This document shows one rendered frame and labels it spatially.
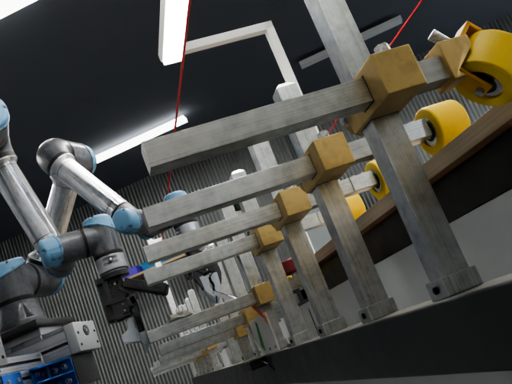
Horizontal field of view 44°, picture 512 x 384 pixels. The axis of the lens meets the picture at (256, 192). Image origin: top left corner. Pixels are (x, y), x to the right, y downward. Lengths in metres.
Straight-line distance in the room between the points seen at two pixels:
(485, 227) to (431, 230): 0.30
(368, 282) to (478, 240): 0.20
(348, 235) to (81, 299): 8.51
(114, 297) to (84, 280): 7.76
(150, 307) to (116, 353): 0.79
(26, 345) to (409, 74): 1.61
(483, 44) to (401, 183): 0.19
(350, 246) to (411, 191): 0.25
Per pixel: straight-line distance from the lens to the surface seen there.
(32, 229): 1.78
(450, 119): 1.03
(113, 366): 9.22
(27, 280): 2.16
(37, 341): 2.07
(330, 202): 0.98
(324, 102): 0.71
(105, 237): 1.64
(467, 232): 1.09
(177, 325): 1.63
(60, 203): 2.21
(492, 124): 0.90
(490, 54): 0.79
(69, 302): 9.48
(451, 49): 0.79
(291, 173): 0.94
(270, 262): 1.46
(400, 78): 0.71
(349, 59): 0.79
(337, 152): 0.93
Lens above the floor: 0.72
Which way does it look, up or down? 13 degrees up
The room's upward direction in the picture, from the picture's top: 22 degrees counter-clockwise
